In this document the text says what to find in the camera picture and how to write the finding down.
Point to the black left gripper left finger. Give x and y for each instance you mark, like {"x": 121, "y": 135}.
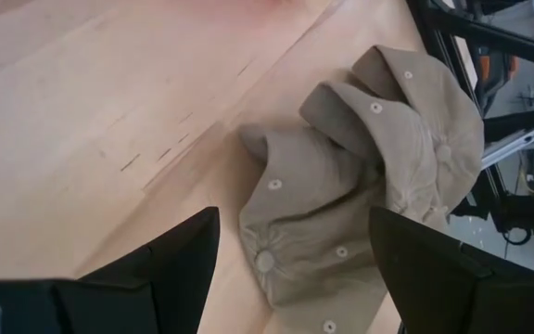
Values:
{"x": 165, "y": 278}

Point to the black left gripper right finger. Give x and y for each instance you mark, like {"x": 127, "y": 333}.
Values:
{"x": 434, "y": 287}

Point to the beige cotton cap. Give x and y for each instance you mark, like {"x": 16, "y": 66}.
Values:
{"x": 415, "y": 120}
{"x": 304, "y": 222}

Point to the silver aluminium bar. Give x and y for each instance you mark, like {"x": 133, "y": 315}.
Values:
{"x": 512, "y": 146}

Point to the orange black tool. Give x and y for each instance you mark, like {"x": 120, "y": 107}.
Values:
{"x": 485, "y": 67}

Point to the black aluminium table frame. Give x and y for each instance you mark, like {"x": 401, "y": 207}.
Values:
{"x": 503, "y": 42}

